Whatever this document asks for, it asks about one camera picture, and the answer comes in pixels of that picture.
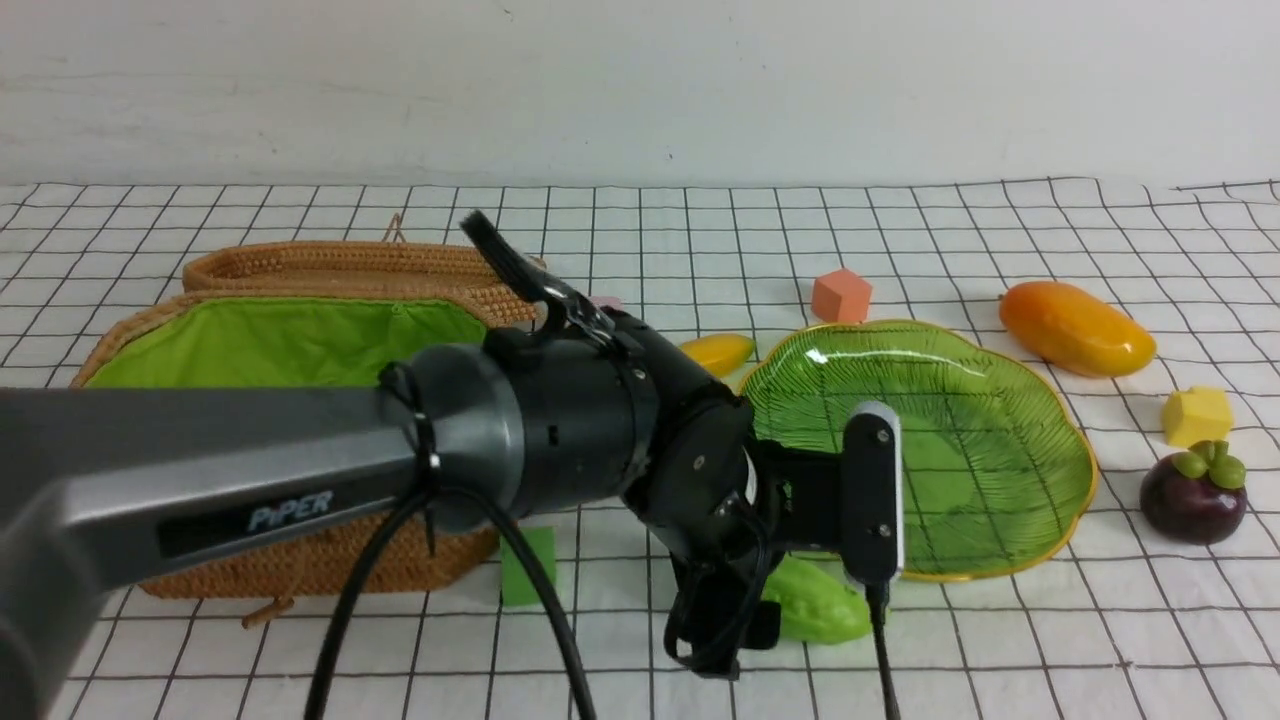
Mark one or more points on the orange toy mango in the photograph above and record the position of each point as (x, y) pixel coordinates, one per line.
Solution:
(1073, 330)

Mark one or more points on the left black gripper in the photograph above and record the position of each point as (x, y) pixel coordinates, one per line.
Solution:
(726, 512)

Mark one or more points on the checkered white tablecloth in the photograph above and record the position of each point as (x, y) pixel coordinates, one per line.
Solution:
(1123, 624)

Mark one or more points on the pink foam cube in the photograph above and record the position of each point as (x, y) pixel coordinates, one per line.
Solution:
(608, 302)

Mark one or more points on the green glass leaf plate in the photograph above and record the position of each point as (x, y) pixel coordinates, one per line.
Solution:
(997, 476)

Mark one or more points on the purple toy mangosteen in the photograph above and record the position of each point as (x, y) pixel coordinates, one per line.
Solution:
(1197, 495)

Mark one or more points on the yellow toy banana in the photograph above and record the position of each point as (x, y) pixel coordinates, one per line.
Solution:
(721, 354)

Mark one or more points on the yellow foam cube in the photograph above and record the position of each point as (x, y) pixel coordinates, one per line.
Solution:
(1199, 413)

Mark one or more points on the orange foam cube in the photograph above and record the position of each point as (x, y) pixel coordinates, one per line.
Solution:
(841, 297)

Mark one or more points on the woven wicker basket green lining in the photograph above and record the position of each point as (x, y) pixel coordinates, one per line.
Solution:
(269, 338)

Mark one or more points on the green toy cucumber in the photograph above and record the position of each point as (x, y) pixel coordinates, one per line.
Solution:
(815, 606)

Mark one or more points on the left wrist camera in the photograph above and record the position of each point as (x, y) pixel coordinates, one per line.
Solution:
(870, 506)

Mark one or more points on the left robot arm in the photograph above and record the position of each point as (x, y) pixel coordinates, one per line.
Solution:
(104, 488)

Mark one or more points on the woven wicker basket lid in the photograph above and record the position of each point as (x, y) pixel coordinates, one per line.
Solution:
(392, 268)

